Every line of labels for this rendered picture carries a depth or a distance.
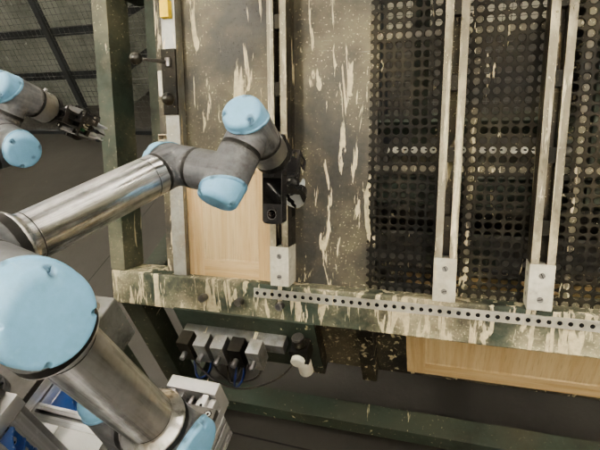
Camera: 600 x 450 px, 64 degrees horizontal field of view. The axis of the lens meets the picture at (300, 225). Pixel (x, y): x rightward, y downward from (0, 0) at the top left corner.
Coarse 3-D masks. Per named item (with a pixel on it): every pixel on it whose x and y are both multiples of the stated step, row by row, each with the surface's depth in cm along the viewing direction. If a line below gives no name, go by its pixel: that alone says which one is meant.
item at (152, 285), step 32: (128, 288) 168; (160, 288) 164; (192, 288) 160; (224, 288) 156; (288, 288) 149; (320, 288) 146; (352, 288) 146; (288, 320) 151; (320, 320) 148; (352, 320) 144; (384, 320) 141; (416, 320) 138; (448, 320) 135; (576, 352) 127
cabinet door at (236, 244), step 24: (192, 192) 157; (192, 216) 159; (216, 216) 157; (240, 216) 154; (192, 240) 161; (216, 240) 158; (240, 240) 155; (264, 240) 152; (192, 264) 162; (216, 264) 159; (240, 264) 156; (264, 264) 154
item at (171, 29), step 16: (176, 0) 147; (176, 16) 148; (176, 32) 148; (176, 48) 148; (176, 128) 153; (176, 192) 157; (176, 208) 158; (176, 224) 159; (176, 240) 160; (176, 256) 161; (176, 272) 162
